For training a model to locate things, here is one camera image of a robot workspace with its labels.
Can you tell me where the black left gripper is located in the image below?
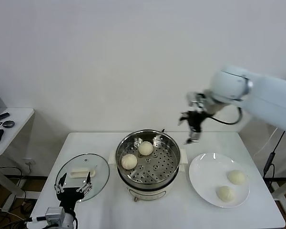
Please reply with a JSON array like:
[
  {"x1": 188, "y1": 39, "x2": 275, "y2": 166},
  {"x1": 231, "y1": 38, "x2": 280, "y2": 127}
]
[{"x1": 53, "y1": 171, "x2": 93, "y2": 214}]

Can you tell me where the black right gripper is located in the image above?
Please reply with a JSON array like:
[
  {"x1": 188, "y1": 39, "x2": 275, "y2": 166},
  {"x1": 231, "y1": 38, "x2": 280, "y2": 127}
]
[{"x1": 178, "y1": 111, "x2": 207, "y2": 146}]

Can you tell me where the glass lid with cream handle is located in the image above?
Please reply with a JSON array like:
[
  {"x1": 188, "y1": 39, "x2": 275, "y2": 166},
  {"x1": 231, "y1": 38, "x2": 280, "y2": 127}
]
[{"x1": 55, "y1": 153, "x2": 110, "y2": 203}]

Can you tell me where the white steamed baozi bun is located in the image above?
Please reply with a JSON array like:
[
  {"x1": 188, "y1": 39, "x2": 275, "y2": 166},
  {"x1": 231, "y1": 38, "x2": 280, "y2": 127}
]
[
  {"x1": 215, "y1": 186, "x2": 236, "y2": 203},
  {"x1": 121, "y1": 154, "x2": 138, "y2": 170},
  {"x1": 138, "y1": 140, "x2": 154, "y2": 156},
  {"x1": 227, "y1": 169, "x2": 245, "y2": 186}
]

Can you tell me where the stainless steel steamer basket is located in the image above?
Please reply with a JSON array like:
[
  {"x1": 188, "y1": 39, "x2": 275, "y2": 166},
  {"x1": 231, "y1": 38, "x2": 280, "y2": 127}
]
[{"x1": 109, "y1": 129, "x2": 188, "y2": 189}]

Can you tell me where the white round plate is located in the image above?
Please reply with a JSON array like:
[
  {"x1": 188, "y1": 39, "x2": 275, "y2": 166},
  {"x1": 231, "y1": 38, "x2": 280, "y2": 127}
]
[{"x1": 188, "y1": 152, "x2": 250, "y2": 208}]

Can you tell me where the white power strip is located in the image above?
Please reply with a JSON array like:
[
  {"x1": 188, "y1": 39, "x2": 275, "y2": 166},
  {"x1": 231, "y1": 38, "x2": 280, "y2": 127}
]
[{"x1": 22, "y1": 157, "x2": 36, "y2": 167}]

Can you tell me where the cream electric cooker pot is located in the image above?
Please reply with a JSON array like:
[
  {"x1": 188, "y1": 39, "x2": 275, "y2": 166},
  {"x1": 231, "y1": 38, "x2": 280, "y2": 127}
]
[{"x1": 119, "y1": 170, "x2": 181, "y2": 203}]

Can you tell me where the white side desk with devices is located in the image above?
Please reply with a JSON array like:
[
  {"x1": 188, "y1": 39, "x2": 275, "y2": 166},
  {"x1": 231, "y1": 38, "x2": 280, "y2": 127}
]
[{"x1": 0, "y1": 107, "x2": 42, "y2": 212}]

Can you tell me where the white side desk with label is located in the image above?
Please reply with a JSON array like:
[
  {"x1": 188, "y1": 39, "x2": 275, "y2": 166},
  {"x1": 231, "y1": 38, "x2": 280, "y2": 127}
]
[{"x1": 273, "y1": 176, "x2": 286, "y2": 215}]

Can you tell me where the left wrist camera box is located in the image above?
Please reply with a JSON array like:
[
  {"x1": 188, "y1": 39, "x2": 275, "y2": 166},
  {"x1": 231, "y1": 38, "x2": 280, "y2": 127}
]
[{"x1": 45, "y1": 207, "x2": 65, "y2": 225}]

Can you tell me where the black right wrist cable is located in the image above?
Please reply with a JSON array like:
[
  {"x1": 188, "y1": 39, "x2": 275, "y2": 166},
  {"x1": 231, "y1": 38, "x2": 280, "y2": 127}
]
[{"x1": 204, "y1": 106, "x2": 244, "y2": 125}]

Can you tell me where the black floor cable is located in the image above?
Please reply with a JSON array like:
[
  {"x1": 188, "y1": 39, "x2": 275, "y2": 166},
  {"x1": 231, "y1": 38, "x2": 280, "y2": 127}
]
[{"x1": 0, "y1": 166, "x2": 48, "y2": 178}]

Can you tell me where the white cable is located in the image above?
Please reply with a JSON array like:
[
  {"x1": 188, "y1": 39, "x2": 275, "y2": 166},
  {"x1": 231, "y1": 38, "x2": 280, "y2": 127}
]
[{"x1": 254, "y1": 127, "x2": 279, "y2": 157}]

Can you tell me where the black cable with inline controller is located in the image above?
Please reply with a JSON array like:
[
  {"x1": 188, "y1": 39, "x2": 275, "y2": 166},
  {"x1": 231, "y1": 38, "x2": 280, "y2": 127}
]
[{"x1": 263, "y1": 130, "x2": 286, "y2": 178}]

